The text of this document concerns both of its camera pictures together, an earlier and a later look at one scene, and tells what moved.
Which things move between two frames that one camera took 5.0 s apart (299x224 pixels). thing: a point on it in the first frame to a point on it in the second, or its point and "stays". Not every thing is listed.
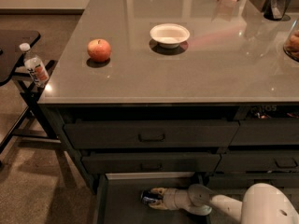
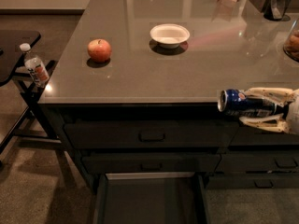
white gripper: (170, 199) to (293, 114)
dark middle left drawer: (150, 162) stays
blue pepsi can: (149, 197) to (235, 102)
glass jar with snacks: (291, 44) stays
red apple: (98, 50) stays
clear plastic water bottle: (34, 65) stays
